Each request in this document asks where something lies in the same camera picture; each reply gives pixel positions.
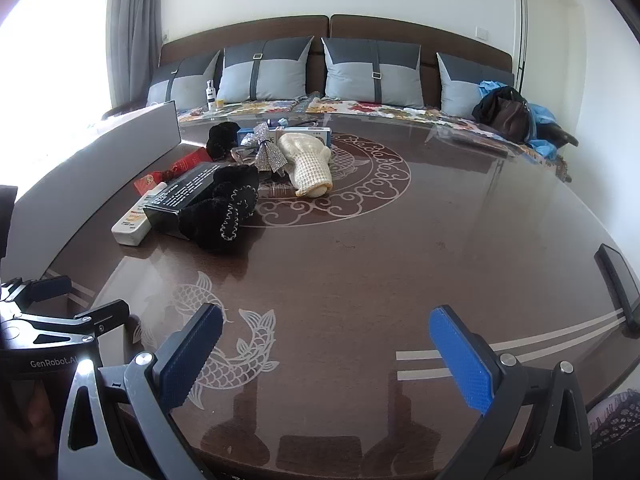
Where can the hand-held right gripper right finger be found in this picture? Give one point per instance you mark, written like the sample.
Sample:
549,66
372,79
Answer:
460,365

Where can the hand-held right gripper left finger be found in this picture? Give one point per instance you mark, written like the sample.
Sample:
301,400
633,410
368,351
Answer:
192,360

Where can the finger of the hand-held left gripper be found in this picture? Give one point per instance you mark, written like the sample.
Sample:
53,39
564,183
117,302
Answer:
50,286
102,314

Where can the brown patterned glass desktop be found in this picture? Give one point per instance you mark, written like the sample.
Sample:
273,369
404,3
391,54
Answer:
375,260

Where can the white cream tube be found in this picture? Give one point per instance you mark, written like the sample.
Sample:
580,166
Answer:
130,225

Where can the red packet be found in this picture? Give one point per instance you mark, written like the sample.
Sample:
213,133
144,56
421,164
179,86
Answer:
147,182

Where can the black printed box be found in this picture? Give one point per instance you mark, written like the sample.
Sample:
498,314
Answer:
175,195

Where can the black knitted glove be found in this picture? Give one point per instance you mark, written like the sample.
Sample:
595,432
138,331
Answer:
215,220

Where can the patterned dark cloth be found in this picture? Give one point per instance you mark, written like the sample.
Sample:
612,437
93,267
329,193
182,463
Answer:
615,425

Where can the red cream tube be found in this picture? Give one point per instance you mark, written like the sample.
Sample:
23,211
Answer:
192,160

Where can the black flat device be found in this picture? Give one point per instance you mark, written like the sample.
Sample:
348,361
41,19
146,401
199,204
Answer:
617,280

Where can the clear hair claw clip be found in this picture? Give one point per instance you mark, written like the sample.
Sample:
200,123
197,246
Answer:
242,156

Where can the black fuzzy hat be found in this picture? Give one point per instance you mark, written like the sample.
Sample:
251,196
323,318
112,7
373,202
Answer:
222,135

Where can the rhinestone bow hair clip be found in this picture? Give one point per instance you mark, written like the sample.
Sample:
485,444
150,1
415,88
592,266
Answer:
270,155

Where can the cream knitted glove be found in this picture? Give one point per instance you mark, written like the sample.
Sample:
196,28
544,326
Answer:
307,165

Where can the white bottle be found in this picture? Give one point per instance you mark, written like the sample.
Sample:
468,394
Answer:
210,95

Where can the grey two-tone pillow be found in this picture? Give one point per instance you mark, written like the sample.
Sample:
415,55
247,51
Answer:
185,80
465,85
265,70
370,72

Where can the blue and white box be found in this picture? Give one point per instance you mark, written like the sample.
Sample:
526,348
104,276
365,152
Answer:
310,135

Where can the dark brown bag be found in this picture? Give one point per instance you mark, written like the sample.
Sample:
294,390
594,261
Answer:
505,115

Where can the blue cloth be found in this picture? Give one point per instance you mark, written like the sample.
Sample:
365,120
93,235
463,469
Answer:
545,112

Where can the floral blanket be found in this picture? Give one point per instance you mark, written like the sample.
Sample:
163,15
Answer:
380,107

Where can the grey curtain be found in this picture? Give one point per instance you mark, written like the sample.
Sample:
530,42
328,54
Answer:
135,10

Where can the white door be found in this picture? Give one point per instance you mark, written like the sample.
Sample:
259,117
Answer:
550,35

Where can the brown sofa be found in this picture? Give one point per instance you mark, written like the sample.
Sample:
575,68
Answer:
350,27

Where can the white wall socket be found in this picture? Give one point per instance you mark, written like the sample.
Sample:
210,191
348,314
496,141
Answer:
482,32

